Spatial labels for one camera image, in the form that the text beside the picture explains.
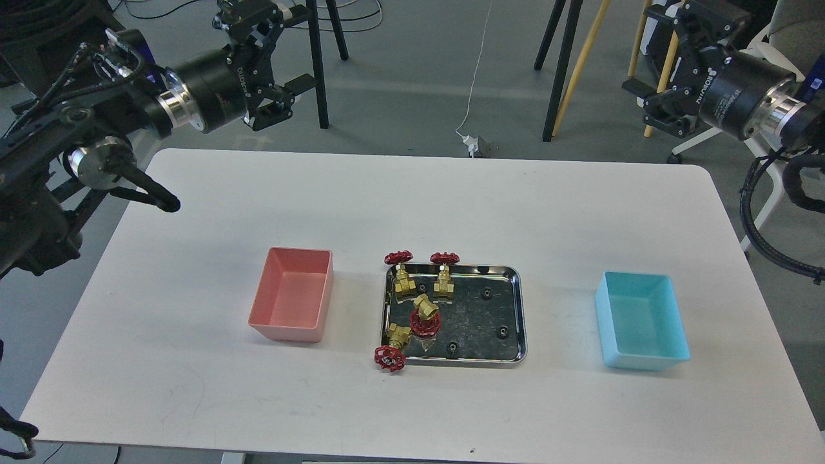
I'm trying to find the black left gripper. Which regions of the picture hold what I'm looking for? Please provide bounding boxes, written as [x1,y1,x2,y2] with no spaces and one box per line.
[169,1,317,134]

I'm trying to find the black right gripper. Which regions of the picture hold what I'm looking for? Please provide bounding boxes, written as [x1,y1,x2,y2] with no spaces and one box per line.
[622,1,797,140]

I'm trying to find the brass valve red handwheel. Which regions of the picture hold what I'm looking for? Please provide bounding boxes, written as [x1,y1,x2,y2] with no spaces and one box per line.
[409,293,442,337]

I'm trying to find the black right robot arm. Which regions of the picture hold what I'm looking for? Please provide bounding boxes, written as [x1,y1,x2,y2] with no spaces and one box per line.
[623,1,823,283]

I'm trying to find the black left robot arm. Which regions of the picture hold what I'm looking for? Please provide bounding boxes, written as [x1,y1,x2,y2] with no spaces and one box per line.
[1,1,317,276]

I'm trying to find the pink plastic box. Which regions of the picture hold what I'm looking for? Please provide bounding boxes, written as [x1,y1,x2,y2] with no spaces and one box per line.
[247,247,333,343]

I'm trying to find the brass valve back left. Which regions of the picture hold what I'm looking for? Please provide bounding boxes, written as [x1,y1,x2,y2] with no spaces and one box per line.
[384,250,418,302]

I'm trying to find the blue plastic box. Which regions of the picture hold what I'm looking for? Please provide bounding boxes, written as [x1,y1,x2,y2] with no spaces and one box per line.
[595,271,692,372]

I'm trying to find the brass valve back right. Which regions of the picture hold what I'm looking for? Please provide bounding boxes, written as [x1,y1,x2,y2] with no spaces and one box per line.
[430,252,460,302]

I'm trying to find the brass valve front left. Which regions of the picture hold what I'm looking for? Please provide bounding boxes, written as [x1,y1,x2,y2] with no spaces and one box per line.
[373,323,412,372]

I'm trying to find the wooden easel legs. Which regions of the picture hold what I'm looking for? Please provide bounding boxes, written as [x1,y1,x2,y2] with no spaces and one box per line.
[553,1,679,138]

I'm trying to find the black tripod left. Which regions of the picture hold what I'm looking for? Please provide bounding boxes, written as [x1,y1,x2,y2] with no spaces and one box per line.
[306,1,349,130]

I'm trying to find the black tripod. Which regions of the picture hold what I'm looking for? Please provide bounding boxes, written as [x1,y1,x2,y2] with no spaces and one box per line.
[534,1,583,143]
[306,1,349,130]

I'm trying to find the black tripod right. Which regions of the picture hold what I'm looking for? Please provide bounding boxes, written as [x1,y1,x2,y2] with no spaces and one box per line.
[534,1,583,143]

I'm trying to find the white power adapter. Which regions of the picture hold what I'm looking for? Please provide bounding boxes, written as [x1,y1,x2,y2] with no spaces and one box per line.
[461,135,497,159]

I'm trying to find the stainless steel tray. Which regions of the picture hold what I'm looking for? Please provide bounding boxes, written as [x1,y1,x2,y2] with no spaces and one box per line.
[379,262,527,367]

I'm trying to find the black floor cables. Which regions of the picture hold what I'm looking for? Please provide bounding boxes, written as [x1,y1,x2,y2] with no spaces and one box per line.
[110,0,383,34]

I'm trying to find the white cable on floor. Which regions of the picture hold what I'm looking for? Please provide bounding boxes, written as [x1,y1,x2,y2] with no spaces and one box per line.
[455,0,496,139]

